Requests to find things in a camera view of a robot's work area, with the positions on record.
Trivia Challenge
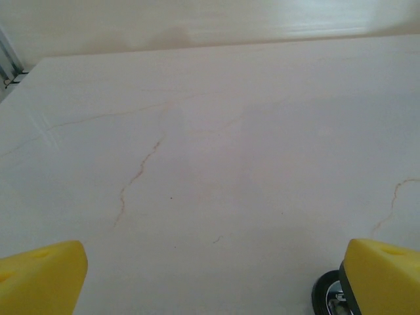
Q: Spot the aluminium frame post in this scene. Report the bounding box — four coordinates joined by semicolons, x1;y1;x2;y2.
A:
0;24;29;90

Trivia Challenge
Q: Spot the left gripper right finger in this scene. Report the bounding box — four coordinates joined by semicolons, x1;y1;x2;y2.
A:
339;238;420;315

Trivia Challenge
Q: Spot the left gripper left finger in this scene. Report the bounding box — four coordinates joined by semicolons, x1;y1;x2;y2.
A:
0;240;89;315

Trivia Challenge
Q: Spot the black stapler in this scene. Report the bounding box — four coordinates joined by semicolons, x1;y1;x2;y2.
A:
311;268;357;315

